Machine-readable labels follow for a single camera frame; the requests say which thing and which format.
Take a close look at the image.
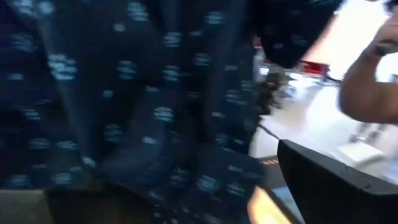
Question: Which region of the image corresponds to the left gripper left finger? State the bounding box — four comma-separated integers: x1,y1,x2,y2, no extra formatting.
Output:
45,183,156,224

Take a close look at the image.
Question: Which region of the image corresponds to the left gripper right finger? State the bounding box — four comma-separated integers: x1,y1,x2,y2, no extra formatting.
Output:
248,139,398,224

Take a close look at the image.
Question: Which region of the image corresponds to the navy white-dotted shirt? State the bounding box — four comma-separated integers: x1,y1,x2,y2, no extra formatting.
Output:
0,0,345,224

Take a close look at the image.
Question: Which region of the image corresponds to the person's forearm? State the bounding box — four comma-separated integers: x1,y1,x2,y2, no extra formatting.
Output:
338,46,398,125

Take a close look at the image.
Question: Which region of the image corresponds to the white flat box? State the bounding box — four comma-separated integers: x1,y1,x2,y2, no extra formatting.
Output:
336,141,386,165

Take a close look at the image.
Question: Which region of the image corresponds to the red box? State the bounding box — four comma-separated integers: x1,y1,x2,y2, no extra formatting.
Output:
298,60,331,78

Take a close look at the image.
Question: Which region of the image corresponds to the person's black wristband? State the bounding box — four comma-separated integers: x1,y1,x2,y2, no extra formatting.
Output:
371,39,398,57

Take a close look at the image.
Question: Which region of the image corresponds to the person's hand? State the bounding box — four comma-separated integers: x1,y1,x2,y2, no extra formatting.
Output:
376,9,398,43

